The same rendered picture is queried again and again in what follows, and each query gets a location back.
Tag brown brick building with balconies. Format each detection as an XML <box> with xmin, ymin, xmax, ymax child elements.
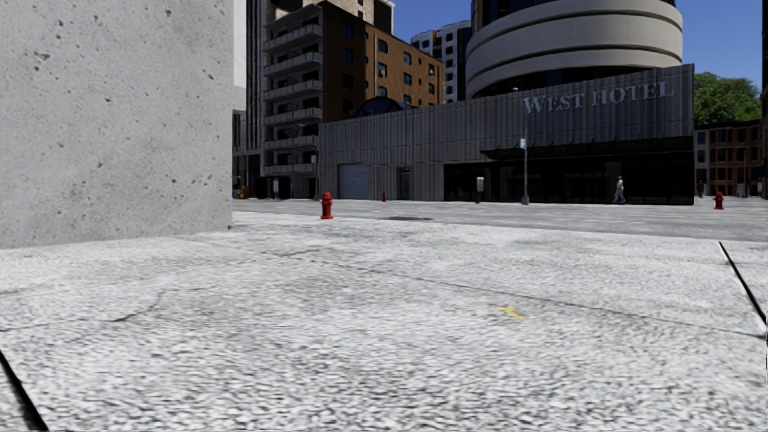
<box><xmin>261</xmin><ymin>0</ymin><xmax>445</xmax><ymax>200</ymax></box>

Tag white apartment building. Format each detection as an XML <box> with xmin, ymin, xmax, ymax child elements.
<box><xmin>410</xmin><ymin>19</ymin><xmax>473</xmax><ymax>104</ymax></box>

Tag grey hotel building with tower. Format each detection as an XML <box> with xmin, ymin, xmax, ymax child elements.
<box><xmin>317</xmin><ymin>0</ymin><xmax>696</xmax><ymax>206</ymax></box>

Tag pale concrete building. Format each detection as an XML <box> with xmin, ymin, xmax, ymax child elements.
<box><xmin>0</xmin><ymin>0</ymin><xmax>235</xmax><ymax>250</ymax></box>

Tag red brick building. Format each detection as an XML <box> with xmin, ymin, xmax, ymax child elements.
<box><xmin>694</xmin><ymin>119</ymin><xmax>765</xmax><ymax>198</ymax></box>

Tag trees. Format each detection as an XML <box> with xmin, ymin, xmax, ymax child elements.
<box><xmin>694</xmin><ymin>71</ymin><xmax>763</xmax><ymax>128</ymax></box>

